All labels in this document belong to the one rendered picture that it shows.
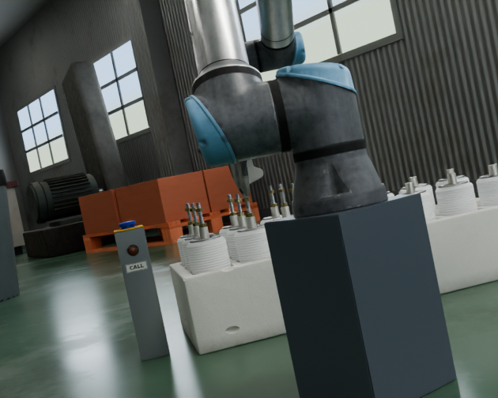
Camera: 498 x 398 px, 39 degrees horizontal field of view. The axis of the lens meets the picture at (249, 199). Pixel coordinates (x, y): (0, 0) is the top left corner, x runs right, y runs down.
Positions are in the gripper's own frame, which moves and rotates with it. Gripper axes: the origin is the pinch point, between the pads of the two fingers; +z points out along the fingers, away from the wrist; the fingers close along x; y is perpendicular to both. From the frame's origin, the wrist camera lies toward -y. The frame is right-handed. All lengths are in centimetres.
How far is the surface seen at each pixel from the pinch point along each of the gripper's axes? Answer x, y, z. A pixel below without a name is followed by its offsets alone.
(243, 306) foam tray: -6.2, -8.0, 25.7
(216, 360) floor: -12.0, -19.0, 34.4
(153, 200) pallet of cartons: 356, 74, 1
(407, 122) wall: 228, 218, -17
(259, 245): -4.7, -0.5, 13.3
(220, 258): -2.3, -10.0, 14.1
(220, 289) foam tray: -5.3, -12.5, 20.7
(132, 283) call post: 6.9, -29.4, 15.9
